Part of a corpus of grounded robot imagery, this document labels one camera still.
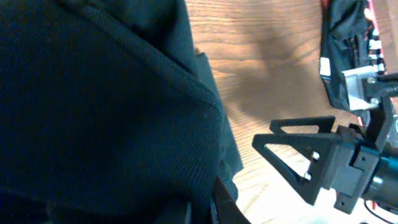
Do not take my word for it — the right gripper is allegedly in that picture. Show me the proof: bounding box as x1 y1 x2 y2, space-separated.
252 97 397 214

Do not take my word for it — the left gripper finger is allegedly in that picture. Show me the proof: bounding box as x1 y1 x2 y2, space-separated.
211 178 250 224

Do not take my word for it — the black t-shirt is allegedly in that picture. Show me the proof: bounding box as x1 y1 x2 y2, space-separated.
1 0 242 223

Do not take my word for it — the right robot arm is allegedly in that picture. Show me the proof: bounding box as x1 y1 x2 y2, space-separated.
252 97 397 214

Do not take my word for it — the black printed jersey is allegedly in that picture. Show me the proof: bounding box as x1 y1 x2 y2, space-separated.
319 0 389 125

